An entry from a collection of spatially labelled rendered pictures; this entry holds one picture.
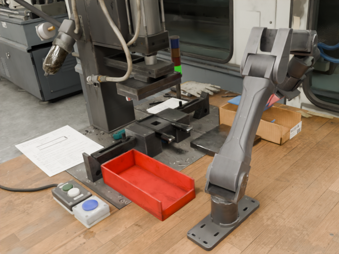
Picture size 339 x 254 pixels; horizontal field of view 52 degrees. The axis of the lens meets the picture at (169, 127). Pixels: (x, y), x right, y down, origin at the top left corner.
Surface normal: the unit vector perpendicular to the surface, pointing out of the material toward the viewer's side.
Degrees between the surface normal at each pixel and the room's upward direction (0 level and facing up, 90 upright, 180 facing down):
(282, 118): 90
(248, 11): 90
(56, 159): 1
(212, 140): 0
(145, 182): 0
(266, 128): 90
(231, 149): 49
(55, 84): 90
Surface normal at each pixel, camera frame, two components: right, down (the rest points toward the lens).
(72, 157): -0.08, -0.90
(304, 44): 0.65, 0.30
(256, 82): -0.51, -0.28
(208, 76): -0.76, 0.35
